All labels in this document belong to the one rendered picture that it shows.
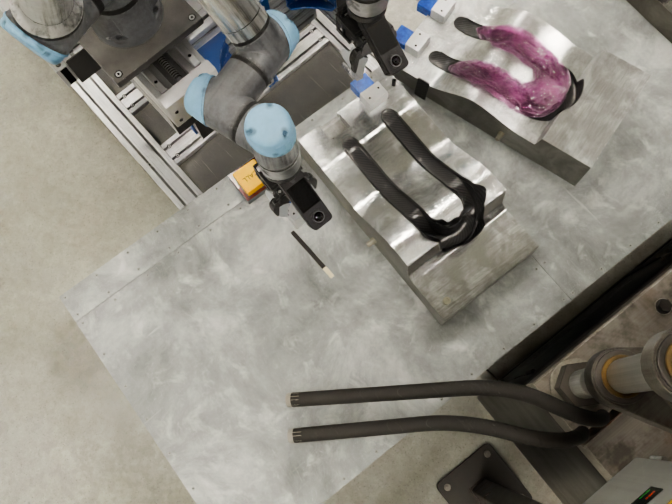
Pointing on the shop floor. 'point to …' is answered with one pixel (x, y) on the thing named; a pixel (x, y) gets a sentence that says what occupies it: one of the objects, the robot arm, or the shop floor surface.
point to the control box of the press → (491, 481)
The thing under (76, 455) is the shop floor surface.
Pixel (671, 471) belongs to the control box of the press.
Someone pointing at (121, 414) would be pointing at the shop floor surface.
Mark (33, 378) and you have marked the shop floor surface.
